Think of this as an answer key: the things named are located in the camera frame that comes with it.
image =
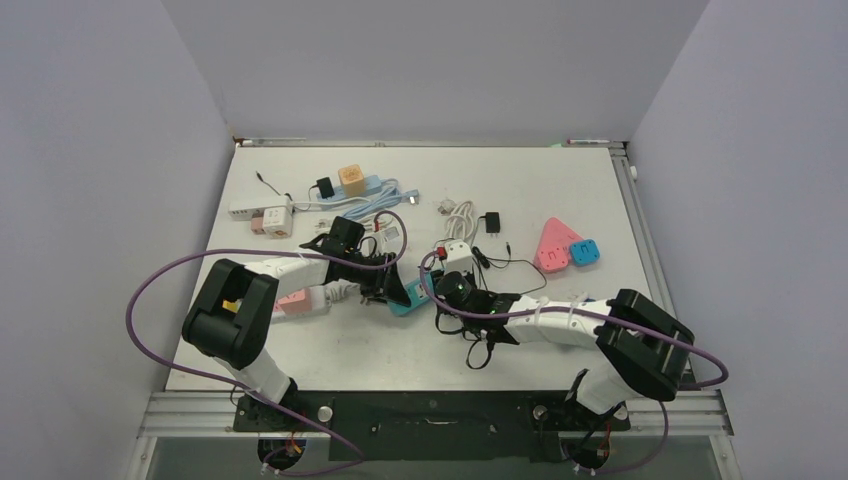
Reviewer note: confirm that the blue square plug adapter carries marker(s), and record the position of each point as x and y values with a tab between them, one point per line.
584	252

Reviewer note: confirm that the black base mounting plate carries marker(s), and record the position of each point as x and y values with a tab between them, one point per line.
457	425

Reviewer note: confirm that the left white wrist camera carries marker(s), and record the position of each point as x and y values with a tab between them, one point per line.
388	234

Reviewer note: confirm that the small black charger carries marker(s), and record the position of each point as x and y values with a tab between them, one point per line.
325	187
489	222

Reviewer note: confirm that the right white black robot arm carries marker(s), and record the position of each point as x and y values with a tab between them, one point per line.
644	348

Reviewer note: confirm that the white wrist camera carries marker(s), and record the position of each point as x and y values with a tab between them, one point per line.
388	234
456	256

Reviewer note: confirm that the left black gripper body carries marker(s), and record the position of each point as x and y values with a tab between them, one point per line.
371	282

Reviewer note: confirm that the white cube adapter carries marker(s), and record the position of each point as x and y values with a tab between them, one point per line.
277	222

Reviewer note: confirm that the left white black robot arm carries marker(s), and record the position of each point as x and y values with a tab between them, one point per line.
231	315

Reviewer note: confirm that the light blue power strip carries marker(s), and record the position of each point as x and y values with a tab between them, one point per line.
373	186

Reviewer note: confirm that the pink triangular socket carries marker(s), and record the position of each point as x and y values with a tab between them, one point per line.
552	254

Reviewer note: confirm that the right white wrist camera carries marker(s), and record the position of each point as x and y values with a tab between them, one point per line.
456	256

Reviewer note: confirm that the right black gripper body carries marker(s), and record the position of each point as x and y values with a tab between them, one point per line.
468	322

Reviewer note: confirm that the white long power strip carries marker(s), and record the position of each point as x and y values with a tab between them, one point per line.
246	209

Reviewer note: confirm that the orange cube socket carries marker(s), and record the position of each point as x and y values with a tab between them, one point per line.
352	180

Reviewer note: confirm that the teal power strip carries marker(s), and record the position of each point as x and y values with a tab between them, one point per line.
418	298

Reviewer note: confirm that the pink cube socket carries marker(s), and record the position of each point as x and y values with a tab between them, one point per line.
296	303

